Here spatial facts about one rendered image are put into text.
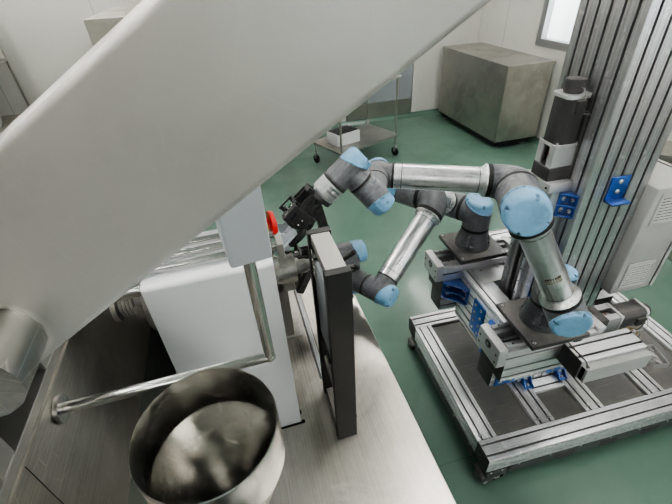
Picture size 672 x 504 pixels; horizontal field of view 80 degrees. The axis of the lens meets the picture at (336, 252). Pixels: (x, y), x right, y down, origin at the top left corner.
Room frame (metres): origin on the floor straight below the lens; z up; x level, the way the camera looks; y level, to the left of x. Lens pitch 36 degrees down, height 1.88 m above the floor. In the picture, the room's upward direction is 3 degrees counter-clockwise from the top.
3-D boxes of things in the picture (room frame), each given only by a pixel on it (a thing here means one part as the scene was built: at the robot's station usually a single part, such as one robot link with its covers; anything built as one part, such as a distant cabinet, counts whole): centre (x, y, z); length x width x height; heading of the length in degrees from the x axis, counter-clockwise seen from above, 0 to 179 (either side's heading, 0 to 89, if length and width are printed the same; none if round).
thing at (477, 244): (1.48, -0.62, 0.87); 0.15 x 0.15 x 0.10
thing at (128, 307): (0.63, 0.43, 1.34); 0.07 x 0.07 x 0.07; 14
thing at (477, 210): (1.49, -0.62, 0.98); 0.13 x 0.12 x 0.14; 46
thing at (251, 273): (0.40, 0.11, 1.51); 0.02 x 0.02 x 0.20
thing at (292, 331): (0.92, 0.16, 1.05); 0.06 x 0.05 x 0.31; 104
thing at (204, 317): (0.58, 0.28, 1.17); 0.34 x 0.05 x 0.54; 104
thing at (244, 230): (0.40, 0.10, 1.66); 0.07 x 0.07 x 0.10; 21
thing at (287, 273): (0.71, 0.12, 1.34); 0.06 x 0.06 x 0.06; 14
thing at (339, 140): (4.48, -0.32, 0.51); 0.91 x 0.58 x 1.02; 126
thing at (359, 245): (1.07, -0.04, 1.11); 0.11 x 0.08 x 0.09; 104
